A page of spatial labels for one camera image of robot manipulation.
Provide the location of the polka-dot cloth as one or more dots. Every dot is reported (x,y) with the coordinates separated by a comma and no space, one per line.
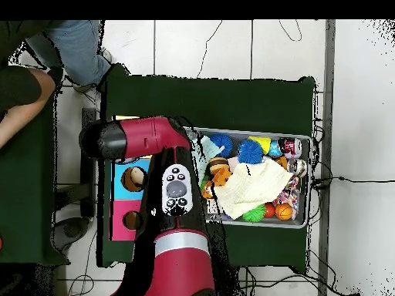
(288,197)

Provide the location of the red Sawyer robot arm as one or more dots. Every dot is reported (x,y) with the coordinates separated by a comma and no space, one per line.
(139,138)

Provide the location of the person's forearm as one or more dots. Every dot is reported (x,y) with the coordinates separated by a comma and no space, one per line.
(18,120)

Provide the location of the wooden three-hole box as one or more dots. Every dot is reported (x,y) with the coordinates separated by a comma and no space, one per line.
(123,191)

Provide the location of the shallow mesh bin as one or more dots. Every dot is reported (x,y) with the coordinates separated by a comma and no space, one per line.
(304,215)

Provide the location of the toy burger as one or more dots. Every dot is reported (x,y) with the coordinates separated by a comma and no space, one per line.
(218,165)

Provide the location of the blue spiky ball with eyes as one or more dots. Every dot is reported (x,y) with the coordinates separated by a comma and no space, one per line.
(250,151)

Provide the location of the cream waffle cloth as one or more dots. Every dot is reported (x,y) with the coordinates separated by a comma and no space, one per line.
(253,188)

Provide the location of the dark green table cloth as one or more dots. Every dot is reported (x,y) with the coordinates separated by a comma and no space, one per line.
(216,101)

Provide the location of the yellow foam wedge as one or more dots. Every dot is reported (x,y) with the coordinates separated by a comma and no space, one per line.
(264,143)

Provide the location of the green spiky ball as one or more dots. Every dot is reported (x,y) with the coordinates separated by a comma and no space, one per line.
(254,213)

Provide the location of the crushed soda can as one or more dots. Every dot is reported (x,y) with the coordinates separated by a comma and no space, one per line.
(290,148)

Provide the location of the black upright bar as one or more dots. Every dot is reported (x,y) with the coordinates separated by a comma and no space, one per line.
(89,115)

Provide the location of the person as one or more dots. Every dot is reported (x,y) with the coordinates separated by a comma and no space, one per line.
(77,52)

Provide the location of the dark green side table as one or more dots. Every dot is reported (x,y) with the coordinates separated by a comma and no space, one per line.
(27,200)

